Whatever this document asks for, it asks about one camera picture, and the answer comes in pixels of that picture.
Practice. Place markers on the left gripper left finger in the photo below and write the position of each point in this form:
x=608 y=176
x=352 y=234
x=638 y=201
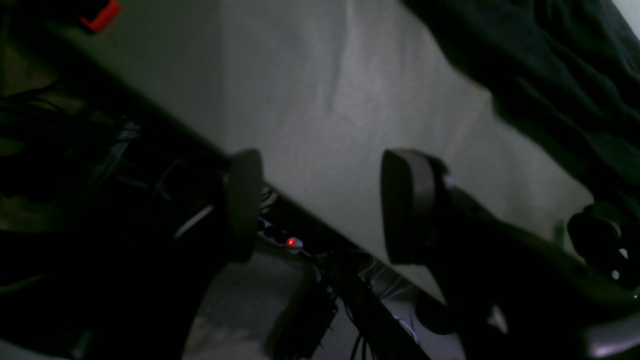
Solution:
x=227 y=203

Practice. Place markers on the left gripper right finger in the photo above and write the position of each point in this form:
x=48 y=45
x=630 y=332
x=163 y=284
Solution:
x=477 y=257

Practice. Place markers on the black t-shirt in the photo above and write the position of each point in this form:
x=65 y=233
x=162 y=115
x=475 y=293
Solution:
x=565 y=71

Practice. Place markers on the black power strip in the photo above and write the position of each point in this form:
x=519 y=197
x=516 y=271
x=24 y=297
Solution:
x=275 y=237

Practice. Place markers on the middle black orange clamp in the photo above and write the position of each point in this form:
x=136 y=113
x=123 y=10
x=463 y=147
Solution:
x=99 y=14

